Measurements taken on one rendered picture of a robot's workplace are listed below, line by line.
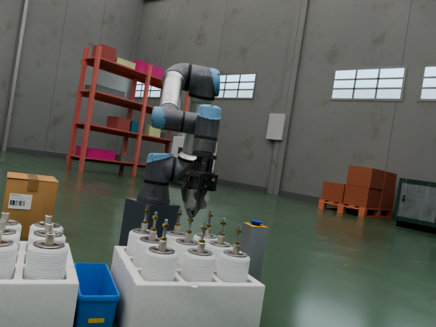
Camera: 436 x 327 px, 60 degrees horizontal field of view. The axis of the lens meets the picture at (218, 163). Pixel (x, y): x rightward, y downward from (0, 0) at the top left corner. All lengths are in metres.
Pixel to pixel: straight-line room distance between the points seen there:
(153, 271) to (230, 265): 0.23
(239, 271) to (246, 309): 0.11
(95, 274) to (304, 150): 7.72
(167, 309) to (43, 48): 11.22
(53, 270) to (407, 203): 5.57
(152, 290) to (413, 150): 7.33
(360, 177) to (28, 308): 6.16
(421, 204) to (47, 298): 5.58
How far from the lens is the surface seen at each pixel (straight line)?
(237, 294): 1.16
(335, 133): 8.59
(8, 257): 1.04
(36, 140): 11.86
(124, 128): 7.72
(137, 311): 1.07
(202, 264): 1.12
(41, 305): 1.04
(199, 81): 1.62
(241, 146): 9.76
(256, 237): 1.41
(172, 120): 1.28
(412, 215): 6.17
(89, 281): 1.41
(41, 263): 1.04
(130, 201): 1.77
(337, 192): 6.97
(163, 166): 1.71
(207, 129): 1.19
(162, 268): 1.08
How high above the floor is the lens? 0.52
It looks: level
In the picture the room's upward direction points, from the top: 9 degrees clockwise
